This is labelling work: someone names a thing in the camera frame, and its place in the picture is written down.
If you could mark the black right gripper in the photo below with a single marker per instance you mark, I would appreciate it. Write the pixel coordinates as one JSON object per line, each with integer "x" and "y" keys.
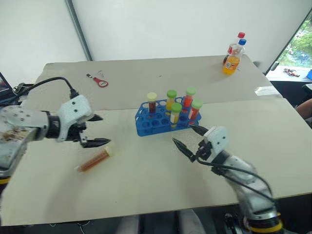
{"x": 204, "y": 150}

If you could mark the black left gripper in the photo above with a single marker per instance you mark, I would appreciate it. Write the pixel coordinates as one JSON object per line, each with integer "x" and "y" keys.
{"x": 76, "y": 131}

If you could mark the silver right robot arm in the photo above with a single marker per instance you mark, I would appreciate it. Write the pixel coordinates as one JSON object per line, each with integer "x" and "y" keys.
{"x": 251, "y": 187}

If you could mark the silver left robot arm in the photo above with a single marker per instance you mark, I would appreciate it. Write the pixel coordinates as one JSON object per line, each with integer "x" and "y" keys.
{"x": 22, "y": 122}

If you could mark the blue test tube rack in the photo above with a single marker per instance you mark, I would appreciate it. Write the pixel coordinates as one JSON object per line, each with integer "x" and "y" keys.
{"x": 148, "y": 124}

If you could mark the green-capped red tube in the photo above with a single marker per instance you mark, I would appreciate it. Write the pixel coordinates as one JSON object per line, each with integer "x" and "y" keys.
{"x": 189, "y": 97}
{"x": 195, "y": 109}

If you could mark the green-capped yellow labelled tube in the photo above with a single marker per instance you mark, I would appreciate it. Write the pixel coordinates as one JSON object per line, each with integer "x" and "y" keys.
{"x": 175, "y": 113}

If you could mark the cream-capped orange tube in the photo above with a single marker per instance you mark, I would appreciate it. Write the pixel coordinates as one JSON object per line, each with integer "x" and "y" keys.
{"x": 95, "y": 161}

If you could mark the red key fob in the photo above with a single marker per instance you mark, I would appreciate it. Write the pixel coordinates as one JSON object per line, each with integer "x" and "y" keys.
{"x": 102, "y": 83}

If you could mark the cream-capped dark red tube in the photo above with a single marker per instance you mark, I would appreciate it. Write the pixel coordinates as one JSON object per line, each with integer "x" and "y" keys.
{"x": 152, "y": 103}

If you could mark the small black clip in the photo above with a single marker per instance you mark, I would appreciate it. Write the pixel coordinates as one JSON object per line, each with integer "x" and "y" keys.
{"x": 89, "y": 75}

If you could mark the blue-capped orange soda bottle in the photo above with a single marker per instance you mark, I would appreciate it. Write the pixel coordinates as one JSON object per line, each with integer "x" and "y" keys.
{"x": 230, "y": 65}

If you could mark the grey rounded shape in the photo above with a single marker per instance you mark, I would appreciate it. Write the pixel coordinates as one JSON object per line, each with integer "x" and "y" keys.
{"x": 192, "y": 223}

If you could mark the black device under table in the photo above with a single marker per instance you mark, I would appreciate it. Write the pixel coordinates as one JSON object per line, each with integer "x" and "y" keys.
{"x": 232, "y": 223}

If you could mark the dark laptop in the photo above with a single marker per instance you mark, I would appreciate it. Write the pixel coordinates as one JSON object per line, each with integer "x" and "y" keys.
{"x": 4, "y": 87}

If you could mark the red-capped clear bottle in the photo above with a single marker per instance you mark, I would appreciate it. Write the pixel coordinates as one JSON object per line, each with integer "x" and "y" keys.
{"x": 240, "y": 34}

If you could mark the red and black parts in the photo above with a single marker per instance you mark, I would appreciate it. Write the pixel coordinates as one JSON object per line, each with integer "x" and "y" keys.
{"x": 291, "y": 72}

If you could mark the blue box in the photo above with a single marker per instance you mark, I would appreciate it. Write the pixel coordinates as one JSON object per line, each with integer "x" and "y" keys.
{"x": 310, "y": 74}

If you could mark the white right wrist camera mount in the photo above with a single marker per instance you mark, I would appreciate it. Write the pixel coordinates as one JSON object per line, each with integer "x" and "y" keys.
{"x": 218, "y": 139}

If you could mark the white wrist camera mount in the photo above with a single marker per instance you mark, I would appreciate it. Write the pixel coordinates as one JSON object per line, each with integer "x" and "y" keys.
{"x": 218, "y": 139}
{"x": 74, "y": 107}

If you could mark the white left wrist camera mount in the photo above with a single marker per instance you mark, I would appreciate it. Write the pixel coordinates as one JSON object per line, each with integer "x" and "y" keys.
{"x": 74, "y": 107}

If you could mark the grey window frame post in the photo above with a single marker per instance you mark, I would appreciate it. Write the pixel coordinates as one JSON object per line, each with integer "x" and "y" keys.
{"x": 80, "y": 31}

